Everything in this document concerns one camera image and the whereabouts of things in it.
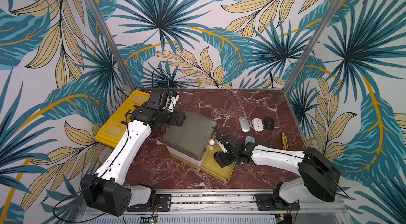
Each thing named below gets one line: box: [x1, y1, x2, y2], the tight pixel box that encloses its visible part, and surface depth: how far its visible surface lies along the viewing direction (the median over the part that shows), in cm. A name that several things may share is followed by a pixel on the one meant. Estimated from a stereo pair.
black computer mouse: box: [264, 116, 275, 130], surface depth 102 cm
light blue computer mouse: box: [244, 135, 256, 146], surface depth 94 cm
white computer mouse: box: [252, 117, 264, 132], surface depth 102 cm
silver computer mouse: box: [238, 116, 251, 133], surface depth 103 cm
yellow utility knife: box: [281, 132, 290, 152], surface depth 94 cm
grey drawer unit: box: [162, 108, 218, 167], surface depth 74 cm
